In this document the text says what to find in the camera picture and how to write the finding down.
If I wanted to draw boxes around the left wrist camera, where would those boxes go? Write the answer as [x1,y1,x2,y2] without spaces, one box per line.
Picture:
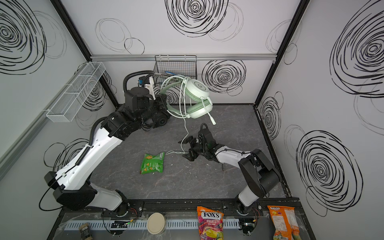
[139,74,156,100]

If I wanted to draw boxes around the black wire basket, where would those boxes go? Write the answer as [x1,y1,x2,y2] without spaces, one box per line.
[154,55,197,86]

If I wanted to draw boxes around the aluminium wall rail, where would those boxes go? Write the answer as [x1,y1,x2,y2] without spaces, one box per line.
[91,53,277,62]

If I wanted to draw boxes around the small dark jar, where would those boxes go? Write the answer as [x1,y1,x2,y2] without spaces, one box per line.
[79,223,93,240]

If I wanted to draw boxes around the orange snack bag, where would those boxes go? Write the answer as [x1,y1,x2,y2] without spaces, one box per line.
[268,205,302,240]

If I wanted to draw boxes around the white slotted cable duct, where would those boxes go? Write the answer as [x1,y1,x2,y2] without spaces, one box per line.
[63,218,241,231]

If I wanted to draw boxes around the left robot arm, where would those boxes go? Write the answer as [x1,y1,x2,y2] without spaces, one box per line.
[45,70,170,211]

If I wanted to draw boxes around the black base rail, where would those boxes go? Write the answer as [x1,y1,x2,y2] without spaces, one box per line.
[59,198,302,218]

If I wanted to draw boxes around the round beige lid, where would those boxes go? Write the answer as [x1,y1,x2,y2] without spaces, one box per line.
[147,213,166,235]

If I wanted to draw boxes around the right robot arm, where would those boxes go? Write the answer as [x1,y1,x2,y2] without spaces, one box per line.
[179,123,282,216]

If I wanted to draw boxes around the Fox's fruits candy bag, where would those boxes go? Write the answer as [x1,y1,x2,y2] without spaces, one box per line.
[197,206,224,240]

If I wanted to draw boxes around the white wire shelf basket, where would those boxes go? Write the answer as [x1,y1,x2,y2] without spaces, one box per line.
[46,62,106,123]

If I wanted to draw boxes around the black blue headphones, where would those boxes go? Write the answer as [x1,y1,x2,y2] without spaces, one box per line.
[152,112,170,128]

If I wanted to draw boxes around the mint green headphones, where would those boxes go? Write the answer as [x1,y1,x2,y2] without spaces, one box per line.
[160,75,217,125]

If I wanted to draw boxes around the green snack bag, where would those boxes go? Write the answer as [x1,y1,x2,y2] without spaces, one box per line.
[140,152,165,175]

